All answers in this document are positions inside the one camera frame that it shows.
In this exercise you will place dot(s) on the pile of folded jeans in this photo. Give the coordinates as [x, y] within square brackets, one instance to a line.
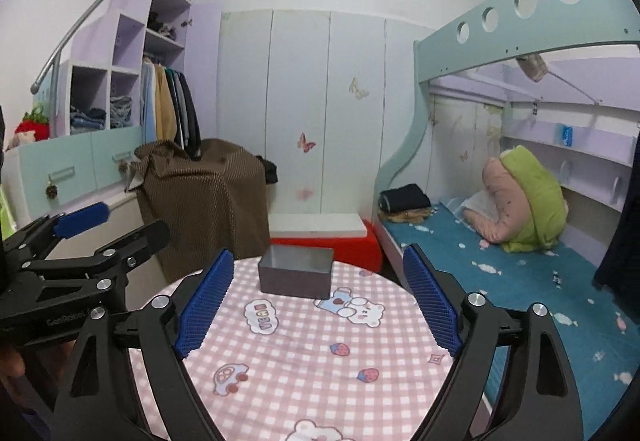
[100, 113]

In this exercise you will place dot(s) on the folded dark clothes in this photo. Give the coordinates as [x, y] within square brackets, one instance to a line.
[404, 197]

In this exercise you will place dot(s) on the green blanket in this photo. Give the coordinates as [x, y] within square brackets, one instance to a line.
[540, 201]

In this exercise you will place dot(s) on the folded yellow cloth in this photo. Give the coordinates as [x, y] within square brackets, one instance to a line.
[405, 216]

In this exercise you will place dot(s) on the pink pillow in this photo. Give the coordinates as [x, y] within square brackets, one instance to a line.
[500, 201]

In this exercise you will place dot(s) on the small blue box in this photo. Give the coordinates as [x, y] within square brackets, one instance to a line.
[566, 136]

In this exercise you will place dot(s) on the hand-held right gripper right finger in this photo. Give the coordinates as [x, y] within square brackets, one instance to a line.
[432, 301]

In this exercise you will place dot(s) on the purple cubby shelf unit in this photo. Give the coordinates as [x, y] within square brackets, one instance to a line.
[125, 46]

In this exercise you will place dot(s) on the brown dotted cover cloth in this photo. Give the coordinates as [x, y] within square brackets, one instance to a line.
[200, 201]

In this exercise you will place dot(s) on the white wardrobe with butterflies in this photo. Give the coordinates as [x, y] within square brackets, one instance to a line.
[300, 96]

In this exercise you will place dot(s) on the red strawberry plush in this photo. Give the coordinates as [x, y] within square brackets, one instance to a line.
[32, 123]

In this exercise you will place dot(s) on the white cloth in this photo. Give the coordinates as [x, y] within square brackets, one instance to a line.
[477, 203]

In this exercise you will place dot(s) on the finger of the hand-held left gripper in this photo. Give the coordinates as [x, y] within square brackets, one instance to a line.
[140, 241]
[82, 219]

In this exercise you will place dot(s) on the mint green bunk bed frame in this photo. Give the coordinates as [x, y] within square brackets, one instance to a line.
[500, 31]

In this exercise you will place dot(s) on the pink checked tablecloth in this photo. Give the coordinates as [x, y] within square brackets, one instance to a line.
[310, 356]

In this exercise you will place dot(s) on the grey rectangular box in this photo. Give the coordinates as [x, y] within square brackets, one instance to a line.
[295, 273]

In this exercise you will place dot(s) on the mint green drawer cabinet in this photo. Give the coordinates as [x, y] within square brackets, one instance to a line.
[75, 171]

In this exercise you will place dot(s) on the blue candy print bed sheet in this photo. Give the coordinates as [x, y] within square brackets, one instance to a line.
[540, 296]

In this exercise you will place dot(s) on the dark hanging cloth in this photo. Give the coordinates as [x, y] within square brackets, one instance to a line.
[620, 231]

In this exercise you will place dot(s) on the person's left hand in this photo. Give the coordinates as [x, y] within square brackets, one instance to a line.
[10, 361]

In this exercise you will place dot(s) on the black bag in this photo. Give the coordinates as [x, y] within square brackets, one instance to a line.
[270, 170]

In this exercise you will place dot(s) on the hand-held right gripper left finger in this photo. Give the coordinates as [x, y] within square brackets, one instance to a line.
[205, 306]

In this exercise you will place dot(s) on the metal handrail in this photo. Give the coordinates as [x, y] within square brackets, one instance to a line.
[100, 3]

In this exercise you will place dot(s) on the red stool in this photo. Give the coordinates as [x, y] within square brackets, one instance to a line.
[350, 251]

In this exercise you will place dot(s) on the dark items on shelf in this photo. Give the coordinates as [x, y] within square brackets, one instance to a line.
[162, 27]

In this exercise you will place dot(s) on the row of hanging clothes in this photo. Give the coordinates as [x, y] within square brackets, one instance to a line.
[170, 106]

